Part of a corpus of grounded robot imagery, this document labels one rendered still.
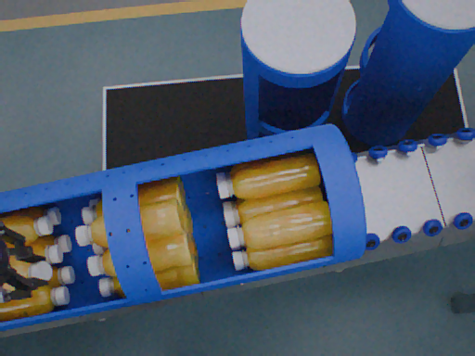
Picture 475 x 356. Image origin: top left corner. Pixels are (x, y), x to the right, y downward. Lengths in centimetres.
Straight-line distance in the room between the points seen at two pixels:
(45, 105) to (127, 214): 162
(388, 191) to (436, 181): 12
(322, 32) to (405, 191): 43
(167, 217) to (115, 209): 10
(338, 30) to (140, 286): 75
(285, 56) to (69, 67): 149
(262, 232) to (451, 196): 52
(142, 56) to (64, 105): 42
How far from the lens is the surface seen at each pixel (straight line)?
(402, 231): 124
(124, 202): 98
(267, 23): 132
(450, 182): 136
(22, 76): 265
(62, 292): 116
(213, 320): 217
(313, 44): 130
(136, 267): 98
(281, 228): 103
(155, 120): 220
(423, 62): 154
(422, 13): 140
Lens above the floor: 216
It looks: 75 degrees down
